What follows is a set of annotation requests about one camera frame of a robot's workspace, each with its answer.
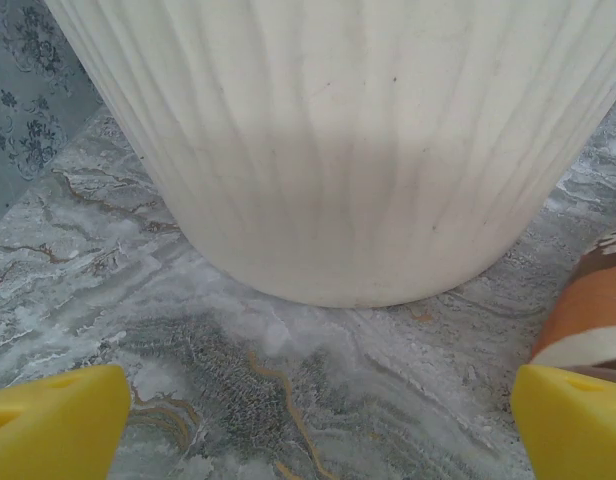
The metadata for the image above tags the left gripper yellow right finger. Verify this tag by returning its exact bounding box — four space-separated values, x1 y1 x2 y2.
510 363 616 480

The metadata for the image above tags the white ribbed plastic bin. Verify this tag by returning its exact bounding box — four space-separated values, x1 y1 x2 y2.
42 0 616 309

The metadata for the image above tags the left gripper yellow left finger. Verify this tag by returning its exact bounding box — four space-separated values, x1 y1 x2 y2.
0 363 134 480

